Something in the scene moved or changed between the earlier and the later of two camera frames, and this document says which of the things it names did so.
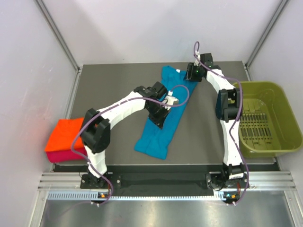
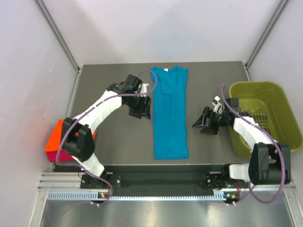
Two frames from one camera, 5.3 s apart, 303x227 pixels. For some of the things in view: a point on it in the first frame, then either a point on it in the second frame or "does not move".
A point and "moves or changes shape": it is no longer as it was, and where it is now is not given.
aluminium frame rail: [62, 181] does not move
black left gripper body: [156, 112] → [137, 106]
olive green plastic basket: [269, 125] does not move
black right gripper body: [193, 73] → [218, 119]
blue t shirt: [155, 141] moves or changes shape
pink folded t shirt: [67, 155] does not move
